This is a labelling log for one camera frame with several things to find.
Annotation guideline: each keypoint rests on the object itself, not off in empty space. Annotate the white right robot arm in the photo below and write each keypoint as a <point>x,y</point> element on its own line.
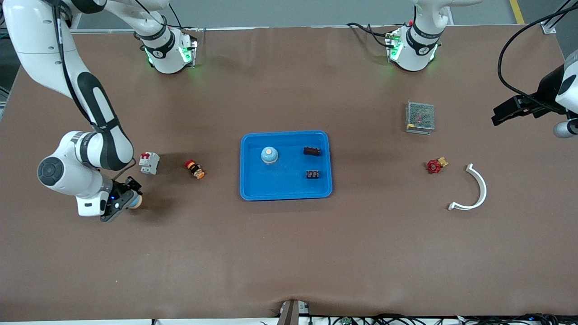
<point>36,31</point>

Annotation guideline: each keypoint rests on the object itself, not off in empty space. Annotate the red yellow emergency stop switch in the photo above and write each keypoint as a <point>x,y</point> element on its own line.
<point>194,169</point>

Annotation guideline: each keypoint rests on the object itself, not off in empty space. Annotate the aluminium frame post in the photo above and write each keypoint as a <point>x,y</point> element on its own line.
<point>548,28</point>

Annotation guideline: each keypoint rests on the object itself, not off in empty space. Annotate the metal mesh power supply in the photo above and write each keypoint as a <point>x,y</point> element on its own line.
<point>420,117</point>

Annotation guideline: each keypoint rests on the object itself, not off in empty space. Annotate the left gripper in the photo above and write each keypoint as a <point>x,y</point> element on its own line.
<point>543,94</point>

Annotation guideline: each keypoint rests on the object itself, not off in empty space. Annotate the white curved plastic bracket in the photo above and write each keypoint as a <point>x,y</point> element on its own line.
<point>483,189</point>

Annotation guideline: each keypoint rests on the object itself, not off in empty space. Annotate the blue bell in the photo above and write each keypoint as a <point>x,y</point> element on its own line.
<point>137,201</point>
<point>269,155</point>

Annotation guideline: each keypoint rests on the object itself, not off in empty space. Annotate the brown table mat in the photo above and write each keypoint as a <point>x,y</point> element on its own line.
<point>289,248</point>

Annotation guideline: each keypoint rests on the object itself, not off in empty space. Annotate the blue plastic tray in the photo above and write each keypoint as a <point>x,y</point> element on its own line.
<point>286,185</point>

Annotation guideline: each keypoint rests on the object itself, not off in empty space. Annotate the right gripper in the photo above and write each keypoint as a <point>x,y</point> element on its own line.
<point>121,190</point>

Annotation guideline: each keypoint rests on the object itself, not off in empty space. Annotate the red valve handwheel brass fitting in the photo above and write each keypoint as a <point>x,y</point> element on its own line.
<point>434,165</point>

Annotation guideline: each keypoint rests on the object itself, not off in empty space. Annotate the white circuit breaker red switch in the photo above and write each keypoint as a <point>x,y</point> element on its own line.
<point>149,163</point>

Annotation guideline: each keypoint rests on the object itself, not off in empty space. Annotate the black electrolytic capacitor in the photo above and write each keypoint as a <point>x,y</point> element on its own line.
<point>312,174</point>

